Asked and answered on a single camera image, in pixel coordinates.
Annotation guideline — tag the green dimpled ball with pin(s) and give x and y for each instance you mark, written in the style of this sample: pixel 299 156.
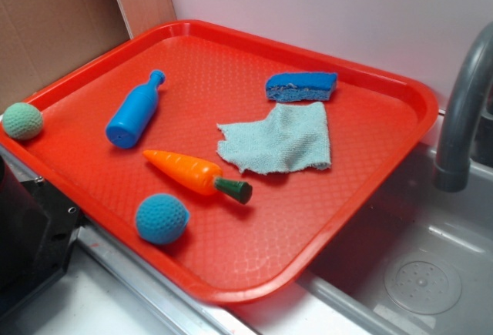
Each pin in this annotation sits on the green dimpled ball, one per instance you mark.
pixel 22 121

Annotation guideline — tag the blue dimpled ball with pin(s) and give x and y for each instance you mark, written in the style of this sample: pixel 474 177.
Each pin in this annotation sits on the blue dimpled ball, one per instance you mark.
pixel 161 219

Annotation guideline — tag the orange toy carrot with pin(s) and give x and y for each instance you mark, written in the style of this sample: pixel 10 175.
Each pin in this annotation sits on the orange toy carrot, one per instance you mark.
pixel 199 175

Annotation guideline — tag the blue sponge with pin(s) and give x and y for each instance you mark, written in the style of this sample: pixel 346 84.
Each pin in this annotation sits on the blue sponge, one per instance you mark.
pixel 301 86

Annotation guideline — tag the grey toy faucet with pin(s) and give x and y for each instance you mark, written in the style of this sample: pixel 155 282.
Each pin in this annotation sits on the grey toy faucet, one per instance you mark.
pixel 466 132

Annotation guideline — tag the brown cardboard panel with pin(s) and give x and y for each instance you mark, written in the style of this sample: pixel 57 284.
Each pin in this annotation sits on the brown cardboard panel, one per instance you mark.
pixel 43 40

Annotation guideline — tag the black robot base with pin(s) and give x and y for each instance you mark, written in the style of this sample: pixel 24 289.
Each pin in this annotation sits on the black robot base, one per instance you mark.
pixel 38 228

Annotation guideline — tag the red plastic tray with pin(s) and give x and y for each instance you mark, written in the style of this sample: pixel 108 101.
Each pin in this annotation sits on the red plastic tray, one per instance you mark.
pixel 228 253

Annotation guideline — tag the grey plastic sink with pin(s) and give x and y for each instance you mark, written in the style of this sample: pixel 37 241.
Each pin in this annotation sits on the grey plastic sink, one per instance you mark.
pixel 413 260

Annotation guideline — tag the blue plastic bottle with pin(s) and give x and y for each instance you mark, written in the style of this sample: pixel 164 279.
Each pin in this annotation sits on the blue plastic bottle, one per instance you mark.
pixel 131 119

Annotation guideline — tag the light blue cloth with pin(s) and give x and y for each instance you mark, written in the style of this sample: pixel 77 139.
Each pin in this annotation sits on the light blue cloth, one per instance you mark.
pixel 290 139

